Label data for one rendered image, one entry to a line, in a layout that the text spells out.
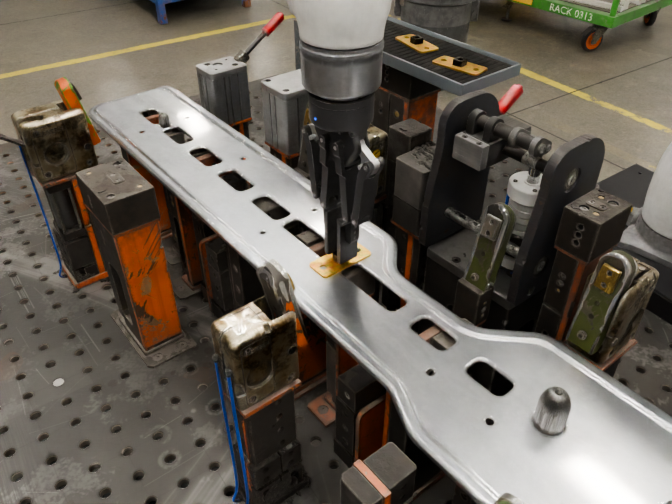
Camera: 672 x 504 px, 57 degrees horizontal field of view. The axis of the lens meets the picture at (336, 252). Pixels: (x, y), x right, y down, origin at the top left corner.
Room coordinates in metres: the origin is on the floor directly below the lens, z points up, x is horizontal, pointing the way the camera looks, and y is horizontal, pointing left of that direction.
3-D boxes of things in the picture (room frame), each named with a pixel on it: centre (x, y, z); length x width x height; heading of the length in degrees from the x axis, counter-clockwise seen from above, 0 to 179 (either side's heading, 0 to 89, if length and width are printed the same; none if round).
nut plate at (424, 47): (1.05, -0.14, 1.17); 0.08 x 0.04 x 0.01; 28
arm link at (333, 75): (0.66, -0.01, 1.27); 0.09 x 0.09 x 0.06
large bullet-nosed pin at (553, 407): (0.39, -0.22, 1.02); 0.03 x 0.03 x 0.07
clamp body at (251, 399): (0.50, 0.09, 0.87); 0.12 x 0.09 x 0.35; 129
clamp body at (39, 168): (1.00, 0.51, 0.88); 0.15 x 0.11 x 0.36; 129
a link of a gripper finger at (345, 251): (0.65, -0.01, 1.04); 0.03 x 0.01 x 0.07; 129
